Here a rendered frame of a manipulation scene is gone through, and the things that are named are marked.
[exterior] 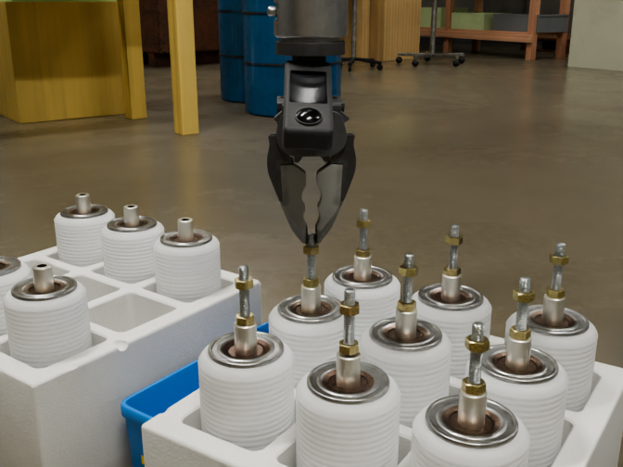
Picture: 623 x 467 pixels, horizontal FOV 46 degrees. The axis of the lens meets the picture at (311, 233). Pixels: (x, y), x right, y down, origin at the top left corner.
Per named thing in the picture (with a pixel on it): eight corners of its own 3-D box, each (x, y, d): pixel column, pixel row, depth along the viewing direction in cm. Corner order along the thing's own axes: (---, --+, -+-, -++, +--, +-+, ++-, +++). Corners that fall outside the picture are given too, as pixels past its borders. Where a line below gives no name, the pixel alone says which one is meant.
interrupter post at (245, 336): (230, 356, 72) (228, 325, 71) (239, 346, 74) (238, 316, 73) (252, 359, 71) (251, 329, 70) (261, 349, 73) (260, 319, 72)
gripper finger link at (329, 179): (340, 228, 84) (337, 149, 81) (344, 245, 79) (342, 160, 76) (312, 230, 84) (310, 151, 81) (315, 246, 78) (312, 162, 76)
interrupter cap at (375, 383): (405, 396, 65) (405, 388, 65) (330, 415, 62) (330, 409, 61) (362, 359, 71) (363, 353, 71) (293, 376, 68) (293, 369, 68)
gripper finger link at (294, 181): (305, 230, 84) (308, 151, 81) (307, 246, 78) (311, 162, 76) (278, 229, 84) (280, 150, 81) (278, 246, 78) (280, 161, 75)
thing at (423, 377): (431, 454, 86) (439, 314, 81) (451, 508, 77) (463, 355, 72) (350, 458, 86) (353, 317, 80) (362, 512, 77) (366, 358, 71)
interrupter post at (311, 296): (310, 306, 84) (310, 279, 83) (325, 311, 82) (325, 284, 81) (296, 312, 82) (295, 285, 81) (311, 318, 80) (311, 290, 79)
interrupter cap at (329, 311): (307, 294, 87) (307, 288, 87) (358, 310, 82) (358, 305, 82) (263, 313, 82) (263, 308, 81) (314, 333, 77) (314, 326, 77)
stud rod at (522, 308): (520, 355, 69) (527, 280, 66) (511, 351, 69) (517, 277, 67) (526, 351, 69) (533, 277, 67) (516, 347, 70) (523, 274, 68)
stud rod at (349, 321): (340, 367, 66) (341, 290, 63) (346, 363, 67) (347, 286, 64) (350, 370, 65) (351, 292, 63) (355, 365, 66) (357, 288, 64)
